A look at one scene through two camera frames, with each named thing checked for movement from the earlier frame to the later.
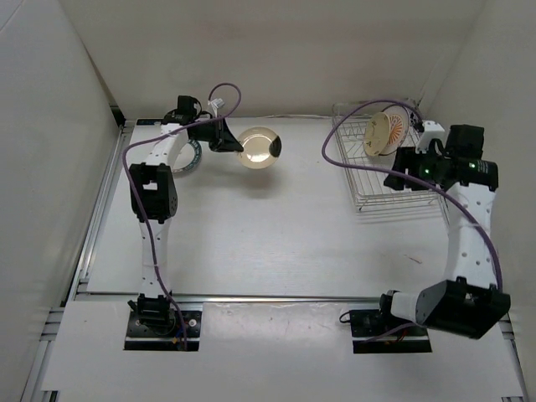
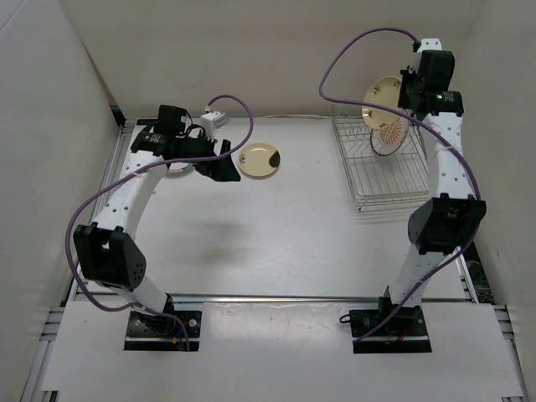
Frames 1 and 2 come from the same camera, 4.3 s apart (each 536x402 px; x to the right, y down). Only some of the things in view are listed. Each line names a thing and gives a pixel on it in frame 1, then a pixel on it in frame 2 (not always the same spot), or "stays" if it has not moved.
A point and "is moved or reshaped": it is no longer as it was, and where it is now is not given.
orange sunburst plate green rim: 399,122 stays
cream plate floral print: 377,133 to 383,90
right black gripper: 395,182 to 409,75
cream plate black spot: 262,147 is moved or reshaped
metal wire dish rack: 368,172 stays
